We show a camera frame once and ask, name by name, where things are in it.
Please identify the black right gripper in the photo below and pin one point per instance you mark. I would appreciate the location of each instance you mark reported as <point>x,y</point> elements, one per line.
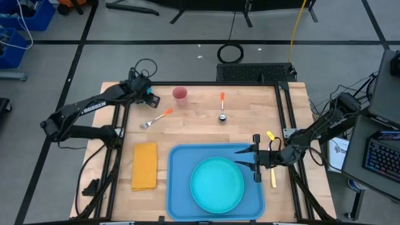
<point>265,159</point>

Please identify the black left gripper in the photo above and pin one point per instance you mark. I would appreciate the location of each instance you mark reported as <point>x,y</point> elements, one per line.
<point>140,87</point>

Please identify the pink cup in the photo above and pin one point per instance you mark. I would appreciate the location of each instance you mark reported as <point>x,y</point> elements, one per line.
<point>180,93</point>

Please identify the teal plate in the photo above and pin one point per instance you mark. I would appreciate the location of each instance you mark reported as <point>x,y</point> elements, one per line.
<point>217,186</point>

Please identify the yellow cloth napkin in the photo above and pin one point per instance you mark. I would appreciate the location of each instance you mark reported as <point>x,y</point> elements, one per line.
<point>144,165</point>

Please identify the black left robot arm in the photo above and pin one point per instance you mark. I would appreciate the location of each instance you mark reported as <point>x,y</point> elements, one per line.
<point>93,104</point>

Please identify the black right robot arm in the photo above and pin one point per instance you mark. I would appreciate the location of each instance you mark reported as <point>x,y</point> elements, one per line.
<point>322,125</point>

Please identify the light blue plastic tray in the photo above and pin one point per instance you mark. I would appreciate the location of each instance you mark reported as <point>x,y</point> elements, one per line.
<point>178,187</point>

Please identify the black perforated computer case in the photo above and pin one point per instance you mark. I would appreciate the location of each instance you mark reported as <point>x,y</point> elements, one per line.
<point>250,72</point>

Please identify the white printed box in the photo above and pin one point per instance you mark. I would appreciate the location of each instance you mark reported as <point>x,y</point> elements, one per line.
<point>339,153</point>

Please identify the grey desk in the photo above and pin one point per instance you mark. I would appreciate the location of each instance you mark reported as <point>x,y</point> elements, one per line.
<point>356,150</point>
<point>384,93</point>

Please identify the black folding partition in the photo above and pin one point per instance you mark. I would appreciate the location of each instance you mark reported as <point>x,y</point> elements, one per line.
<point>218,4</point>

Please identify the orange and black bag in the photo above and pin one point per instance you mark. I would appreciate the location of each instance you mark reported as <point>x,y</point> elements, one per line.
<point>70,2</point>

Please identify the black keyboard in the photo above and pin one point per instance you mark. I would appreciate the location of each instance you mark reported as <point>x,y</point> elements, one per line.
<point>381,159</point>

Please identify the blue storage bin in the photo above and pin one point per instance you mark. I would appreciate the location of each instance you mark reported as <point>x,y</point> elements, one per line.
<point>14,53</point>
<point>43,18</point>

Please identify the black aluminium table frame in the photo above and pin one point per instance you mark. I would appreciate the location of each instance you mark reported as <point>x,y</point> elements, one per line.
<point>218,83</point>

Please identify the black clamp bracket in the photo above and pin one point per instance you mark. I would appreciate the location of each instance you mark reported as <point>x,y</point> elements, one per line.
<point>92,187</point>

